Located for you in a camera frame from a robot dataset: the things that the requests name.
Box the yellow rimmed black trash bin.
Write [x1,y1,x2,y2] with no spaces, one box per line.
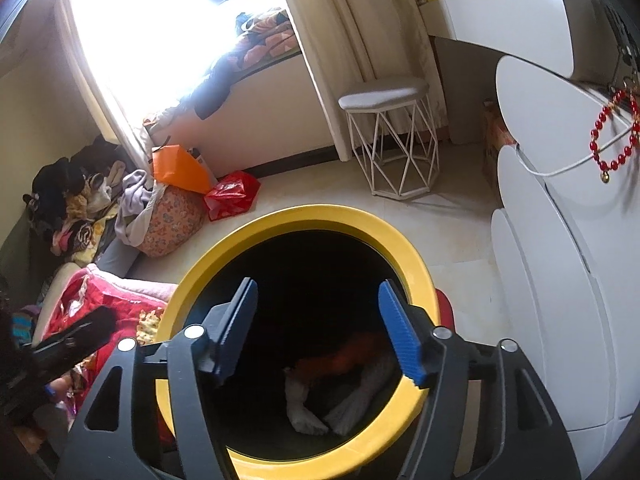
[158,204,438,479]

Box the red floral blanket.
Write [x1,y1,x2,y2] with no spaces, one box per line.
[43,263,177,414]

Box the floral fabric laundry basket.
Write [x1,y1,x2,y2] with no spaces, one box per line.
[137,186,206,258]

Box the red plastic bag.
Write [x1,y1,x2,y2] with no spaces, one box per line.
[204,171,260,221]

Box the white rounded drawer cabinet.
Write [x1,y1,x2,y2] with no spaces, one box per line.
[491,56,639,476]

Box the orange paper bag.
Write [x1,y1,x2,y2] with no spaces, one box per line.
[152,144,214,195]

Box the pile of dark clothes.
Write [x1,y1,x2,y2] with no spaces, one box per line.
[23,138,132,257]

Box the dark navy jacket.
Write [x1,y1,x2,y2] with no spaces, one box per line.
[190,56,238,120]

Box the orange floral quilt on sill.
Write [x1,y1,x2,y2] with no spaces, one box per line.
[229,8,299,70]

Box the cream window curtain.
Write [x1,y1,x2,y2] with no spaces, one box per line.
[285,0,448,162]

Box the white desk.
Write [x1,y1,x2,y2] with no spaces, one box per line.
[420,0,618,84]

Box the white wire frame stool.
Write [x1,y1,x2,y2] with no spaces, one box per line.
[338,76,439,200]

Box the red bead bracelet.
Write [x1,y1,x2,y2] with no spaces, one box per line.
[588,88,640,184]

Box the white cable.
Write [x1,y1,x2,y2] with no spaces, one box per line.
[514,119,640,179]

